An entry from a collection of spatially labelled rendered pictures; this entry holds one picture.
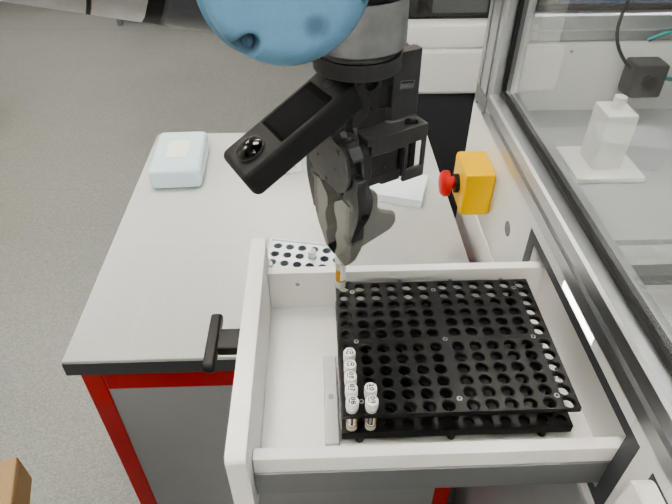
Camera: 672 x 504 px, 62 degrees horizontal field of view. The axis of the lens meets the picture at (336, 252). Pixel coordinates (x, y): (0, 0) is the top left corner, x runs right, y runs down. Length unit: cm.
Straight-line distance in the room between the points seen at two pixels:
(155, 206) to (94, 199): 152
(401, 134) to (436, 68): 83
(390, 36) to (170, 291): 56
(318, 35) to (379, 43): 19
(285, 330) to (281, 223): 32
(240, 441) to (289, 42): 34
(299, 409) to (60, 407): 125
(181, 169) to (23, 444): 97
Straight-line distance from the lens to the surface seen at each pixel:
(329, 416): 60
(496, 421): 59
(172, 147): 114
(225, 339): 59
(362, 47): 43
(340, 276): 58
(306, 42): 25
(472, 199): 86
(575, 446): 57
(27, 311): 213
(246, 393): 52
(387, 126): 49
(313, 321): 70
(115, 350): 82
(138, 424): 95
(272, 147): 45
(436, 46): 129
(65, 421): 177
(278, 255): 86
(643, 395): 53
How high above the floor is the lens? 135
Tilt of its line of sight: 40 degrees down
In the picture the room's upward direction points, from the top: straight up
